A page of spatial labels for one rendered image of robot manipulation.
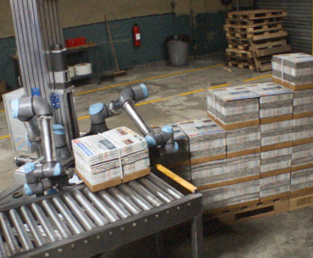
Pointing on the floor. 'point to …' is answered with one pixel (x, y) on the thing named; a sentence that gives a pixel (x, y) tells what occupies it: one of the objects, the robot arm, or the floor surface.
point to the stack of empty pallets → (246, 59)
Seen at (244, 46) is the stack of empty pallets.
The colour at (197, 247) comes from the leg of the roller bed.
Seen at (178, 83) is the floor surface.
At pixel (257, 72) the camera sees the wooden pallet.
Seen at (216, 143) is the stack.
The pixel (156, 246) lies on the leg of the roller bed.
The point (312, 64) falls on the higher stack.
